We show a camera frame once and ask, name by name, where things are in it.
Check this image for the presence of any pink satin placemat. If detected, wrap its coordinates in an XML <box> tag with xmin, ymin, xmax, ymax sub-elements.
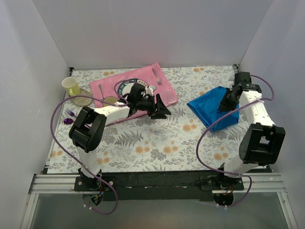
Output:
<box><xmin>90</xmin><ymin>62</ymin><xmax>178</xmax><ymax>106</ymax></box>

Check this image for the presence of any blue cloth napkin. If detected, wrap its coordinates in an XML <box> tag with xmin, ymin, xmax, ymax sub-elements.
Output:
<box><xmin>187</xmin><ymin>86</ymin><xmax>239</xmax><ymax>132</ymax></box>

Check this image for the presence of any purple plastic fork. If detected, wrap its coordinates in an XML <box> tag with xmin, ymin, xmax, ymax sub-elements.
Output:
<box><xmin>65</xmin><ymin>109</ymin><xmax>77</xmax><ymax>117</ymax></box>

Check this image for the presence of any aluminium front frame rail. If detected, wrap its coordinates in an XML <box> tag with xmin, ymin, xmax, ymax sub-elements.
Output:
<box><xmin>29</xmin><ymin>173</ymin><xmax>286</xmax><ymax>194</ymax></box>

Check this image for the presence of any purple plastic spoon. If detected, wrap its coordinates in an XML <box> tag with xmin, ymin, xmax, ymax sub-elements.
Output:
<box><xmin>63</xmin><ymin>118</ymin><xmax>74</xmax><ymax>125</ymax></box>

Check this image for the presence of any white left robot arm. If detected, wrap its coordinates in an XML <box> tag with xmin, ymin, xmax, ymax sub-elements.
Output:
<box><xmin>69</xmin><ymin>82</ymin><xmax>171</xmax><ymax>191</ymax></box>

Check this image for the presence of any white plate green rim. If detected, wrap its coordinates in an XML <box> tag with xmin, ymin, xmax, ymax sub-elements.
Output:
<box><xmin>117</xmin><ymin>78</ymin><xmax>149</xmax><ymax>96</ymax></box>

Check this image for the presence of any round speckled coaster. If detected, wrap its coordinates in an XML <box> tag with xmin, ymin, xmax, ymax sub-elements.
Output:
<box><xmin>71</xmin><ymin>88</ymin><xmax>92</xmax><ymax>106</ymax></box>

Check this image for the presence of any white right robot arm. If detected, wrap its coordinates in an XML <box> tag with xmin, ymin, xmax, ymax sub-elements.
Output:
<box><xmin>215</xmin><ymin>72</ymin><xmax>285</xmax><ymax>190</ymax></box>

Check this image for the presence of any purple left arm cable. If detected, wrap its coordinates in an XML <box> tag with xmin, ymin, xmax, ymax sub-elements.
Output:
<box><xmin>51</xmin><ymin>80</ymin><xmax>141</xmax><ymax>215</ymax></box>

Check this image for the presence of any yellow mug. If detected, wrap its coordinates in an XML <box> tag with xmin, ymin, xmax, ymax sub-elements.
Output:
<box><xmin>61</xmin><ymin>77</ymin><xmax>81</xmax><ymax>96</ymax></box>

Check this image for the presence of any silver spoon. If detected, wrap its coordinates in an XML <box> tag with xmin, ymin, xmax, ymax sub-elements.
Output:
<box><xmin>98</xmin><ymin>84</ymin><xmax>104</xmax><ymax>100</ymax></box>

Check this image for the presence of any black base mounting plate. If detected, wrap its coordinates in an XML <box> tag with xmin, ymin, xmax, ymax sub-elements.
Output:
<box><xmin>73</xmin><ymin>171</ymin><xmax>245</xmax><ymax>201</ymax></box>

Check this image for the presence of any silver fork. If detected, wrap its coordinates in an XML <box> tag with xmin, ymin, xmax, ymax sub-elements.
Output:
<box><xmin>152</xmin><ymin>68</ymin><xmax>162</xmax><ymax>85</ymax></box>

